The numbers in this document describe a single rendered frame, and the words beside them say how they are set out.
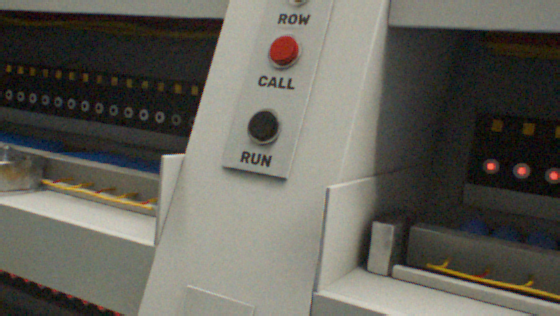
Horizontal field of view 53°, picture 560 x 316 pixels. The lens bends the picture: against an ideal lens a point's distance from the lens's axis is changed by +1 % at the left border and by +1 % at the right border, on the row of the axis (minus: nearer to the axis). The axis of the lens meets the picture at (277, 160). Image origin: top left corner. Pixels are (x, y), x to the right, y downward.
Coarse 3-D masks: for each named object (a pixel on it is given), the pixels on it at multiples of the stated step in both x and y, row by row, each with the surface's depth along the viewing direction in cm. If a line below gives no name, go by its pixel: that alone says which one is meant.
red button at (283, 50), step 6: (288, 36) 30; (276, 42) 30; (282, 42) 30; (288, 42) 29; (294, 42) 29; (276, 48) 30; (282, 48) 29; (288, 48) 29; (294, 48) 29; (270, 54) 30; (276, 54) 30; (282, 54) 29; (288, 54) 29; (294, 54) 29; (276, 60) 30; (282, 60) 29; (288, 60) 29
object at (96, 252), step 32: (64, 128) 60; (96, 128) 58; (128, 128) 56; (32, 192) 40; (160, 192) 30; (0, 224) 36; (32, 224) 35; (64, 224) 34; (96, 224) 33; (128, 224) 34; (160, 224) 30; (0, 256) 36; (32, 256) 35; (64, 256) 34; (96, 256) 32; (128, 256) 31; (64, 288) 34; (96, 288) 33; (128, 288) 31
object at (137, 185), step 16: (0, 144) 46; (16, 160) 44; (48, 160) 42; (64, 160) 41; (80, 160) 42; (48, 176) 42; (64, 176) 41; (80, 176) 41; (96, 176) 40; (112, 176) 39; (128, 176) 38; (144, 176) 38; (96, 192) 38; (112, 192) 39; (128, 192) 38; (144, 192) 38
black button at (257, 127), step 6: (258, 114) 29; (264, 114) 29; (270, 114) 29; (252, 120) 29; (258, 120) 29; (264, 120) 29; (270, 120) 29; (276, 120) 29; (252, 126) 29; (258, 126) 29; (264, 126) 29; (270, 126) 29; (276, 126) 29; (252, 132) 29; (258, 132) 29; (264, 132) 29; (270, 132) 29; (258, 138) 29; (264, 138) 29
